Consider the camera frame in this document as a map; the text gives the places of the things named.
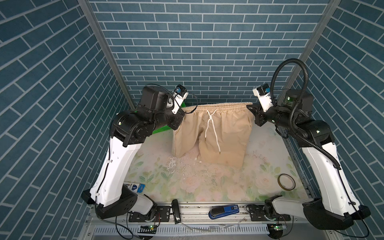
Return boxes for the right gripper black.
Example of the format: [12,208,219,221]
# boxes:
[247,99,296,131]

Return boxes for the beige drawstring shorts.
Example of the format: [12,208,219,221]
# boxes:
[172,103,254,169]

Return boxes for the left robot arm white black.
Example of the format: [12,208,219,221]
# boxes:
[82,84,189,221]

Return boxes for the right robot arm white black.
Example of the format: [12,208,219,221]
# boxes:
[247,85,371,231]

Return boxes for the green plastic basket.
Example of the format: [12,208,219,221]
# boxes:
[151,101,187,135]

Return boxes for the white blue paper card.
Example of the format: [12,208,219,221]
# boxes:
[124,182,146,194]

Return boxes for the black remote-like device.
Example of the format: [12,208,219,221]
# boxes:
[171,199,181,224]

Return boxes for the blue black stapler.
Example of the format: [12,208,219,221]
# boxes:
[209,205,240,220]

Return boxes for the left circuit board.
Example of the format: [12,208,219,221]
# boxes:
[138,225,158,235]

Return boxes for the circuit board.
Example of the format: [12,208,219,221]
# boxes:
[267,224,284,240]
[138,225,158,235]

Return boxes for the right circuit board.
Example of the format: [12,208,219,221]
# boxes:
[267,224,284,240]

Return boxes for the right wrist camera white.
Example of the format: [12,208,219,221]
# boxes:
[253,84,273,113]

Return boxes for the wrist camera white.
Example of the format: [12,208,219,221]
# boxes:
[253,84,273,113]
[172,85,189,114]

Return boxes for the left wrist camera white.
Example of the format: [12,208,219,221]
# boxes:
[172,85,189,114]

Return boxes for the right black corrugated cable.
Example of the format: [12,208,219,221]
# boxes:
[269,58,342,171]

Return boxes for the brown tape ring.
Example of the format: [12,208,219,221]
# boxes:
[277,173,297,192]

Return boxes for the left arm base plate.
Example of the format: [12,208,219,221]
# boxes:
[129,206,171,223]

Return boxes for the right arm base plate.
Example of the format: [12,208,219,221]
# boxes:
[246,204,292,223]

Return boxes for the aluminium front rail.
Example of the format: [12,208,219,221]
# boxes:
[83,202,337,229]

